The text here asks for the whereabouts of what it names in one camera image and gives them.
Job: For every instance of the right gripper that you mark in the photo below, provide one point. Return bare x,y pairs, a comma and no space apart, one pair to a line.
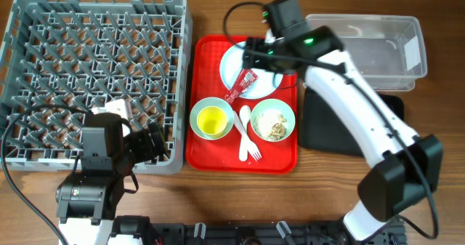
259,61

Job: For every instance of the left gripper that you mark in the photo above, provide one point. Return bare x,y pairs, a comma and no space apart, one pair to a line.
147,151

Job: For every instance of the red snack wrapper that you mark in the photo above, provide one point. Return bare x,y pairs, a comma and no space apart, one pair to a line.
245,79

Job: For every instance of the light green bowl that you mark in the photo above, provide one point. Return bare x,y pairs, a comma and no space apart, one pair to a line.
211,101
276,105

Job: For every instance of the food scraps rice and nuts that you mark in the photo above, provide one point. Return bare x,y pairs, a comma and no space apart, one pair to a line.
270,125

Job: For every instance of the yellow plastic cup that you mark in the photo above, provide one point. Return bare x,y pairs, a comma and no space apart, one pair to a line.
212,121

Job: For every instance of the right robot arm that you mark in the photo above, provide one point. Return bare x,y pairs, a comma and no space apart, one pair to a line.
404,167

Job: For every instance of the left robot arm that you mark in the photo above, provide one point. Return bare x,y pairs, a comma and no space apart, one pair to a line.
88,197

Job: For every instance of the grey dishwasher rack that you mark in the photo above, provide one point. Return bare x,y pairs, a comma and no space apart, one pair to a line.
60,57

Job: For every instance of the light blue plate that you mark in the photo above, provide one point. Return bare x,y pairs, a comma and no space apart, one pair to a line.
230,66

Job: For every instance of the white plastic spoon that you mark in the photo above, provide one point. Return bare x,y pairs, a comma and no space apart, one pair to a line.
244,116

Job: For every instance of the red serving tray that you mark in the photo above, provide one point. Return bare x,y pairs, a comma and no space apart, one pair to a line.
222,155

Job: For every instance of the black tray bin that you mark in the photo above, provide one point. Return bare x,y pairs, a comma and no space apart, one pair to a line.
321,129

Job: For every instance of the white plastic fork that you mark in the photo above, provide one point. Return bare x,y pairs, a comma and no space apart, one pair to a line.
252,148

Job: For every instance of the clear plastic bin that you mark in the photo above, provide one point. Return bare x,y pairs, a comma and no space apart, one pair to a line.
388,50

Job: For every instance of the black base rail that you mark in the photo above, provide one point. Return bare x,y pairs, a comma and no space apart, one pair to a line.
254,234

